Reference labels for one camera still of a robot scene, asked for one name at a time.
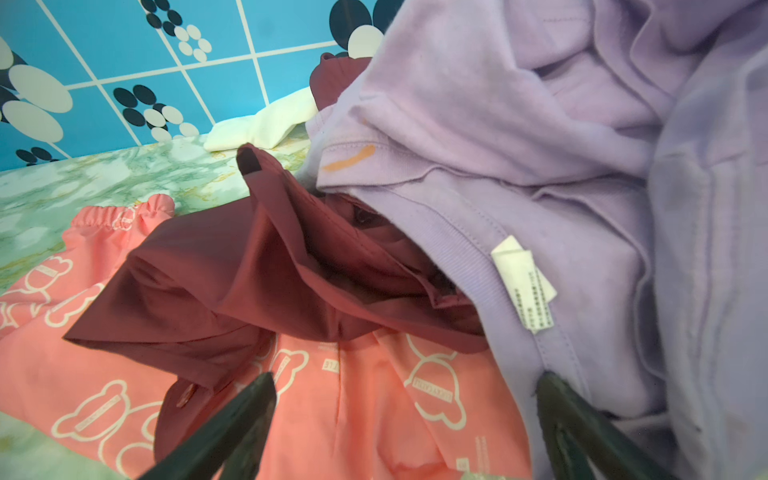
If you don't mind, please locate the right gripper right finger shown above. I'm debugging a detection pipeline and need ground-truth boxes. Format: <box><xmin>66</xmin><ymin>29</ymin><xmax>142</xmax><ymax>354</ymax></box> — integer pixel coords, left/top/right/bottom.
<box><xmin>536</xmin><ymin>371</ymin><xmax>675</xmax><ymax>480</ymax></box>

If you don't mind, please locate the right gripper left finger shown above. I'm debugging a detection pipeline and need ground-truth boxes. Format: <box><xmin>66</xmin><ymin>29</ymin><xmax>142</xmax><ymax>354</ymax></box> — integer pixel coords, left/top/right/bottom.
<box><xmin>143</xmin><ymin>372</ymin><xmax>277</xmax><ymax>480</ymax></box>

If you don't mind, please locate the maroon cloth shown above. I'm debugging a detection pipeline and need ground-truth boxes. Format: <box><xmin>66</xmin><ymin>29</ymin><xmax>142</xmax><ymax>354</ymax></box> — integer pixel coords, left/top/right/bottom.
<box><xmin>62</xmin><ymin>52</ymin><xmax>488</xmax><ymax>463</ymax></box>

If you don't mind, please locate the pink bear print cloth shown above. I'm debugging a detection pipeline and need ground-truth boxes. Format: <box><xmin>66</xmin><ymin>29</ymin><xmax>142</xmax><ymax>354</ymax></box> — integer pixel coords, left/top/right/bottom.
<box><xmin>1</xmin><ymin>194</ymin><xmax>532</xmax><ymax>479</ymax></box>

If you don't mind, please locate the white cream cloth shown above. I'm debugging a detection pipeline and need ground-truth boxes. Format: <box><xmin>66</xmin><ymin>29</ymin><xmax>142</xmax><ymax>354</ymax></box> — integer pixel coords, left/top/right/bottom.
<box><xmin>203</xmin><ymin>87</ymin><xmax>318</xmax><ymax>152</ymax></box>

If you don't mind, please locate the lilac purple shirt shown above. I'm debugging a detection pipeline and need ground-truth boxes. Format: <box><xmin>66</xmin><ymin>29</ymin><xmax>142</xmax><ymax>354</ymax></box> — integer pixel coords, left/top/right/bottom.
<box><xmin>300</xmin><ymin>1</ymin><xmax>767</xmax><ymax>479</ymax></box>

